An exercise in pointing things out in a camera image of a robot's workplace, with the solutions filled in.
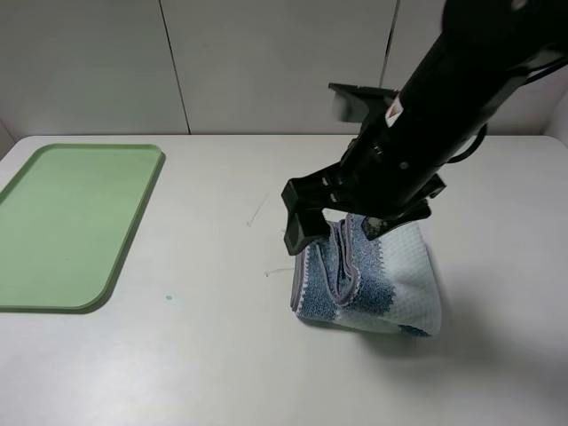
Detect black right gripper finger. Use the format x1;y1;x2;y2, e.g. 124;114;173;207
281;162;342;256
361;173;445;241

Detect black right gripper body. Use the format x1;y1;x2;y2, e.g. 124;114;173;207
337;106;477;218

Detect blue white striped towel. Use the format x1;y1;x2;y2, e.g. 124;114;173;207
290;212;444;338

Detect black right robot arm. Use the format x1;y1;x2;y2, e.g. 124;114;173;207
281;1;567;256

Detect green plastic tray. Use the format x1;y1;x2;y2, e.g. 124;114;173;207
1;144;165;313

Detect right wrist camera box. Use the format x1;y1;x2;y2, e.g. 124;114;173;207
328;83;398;123

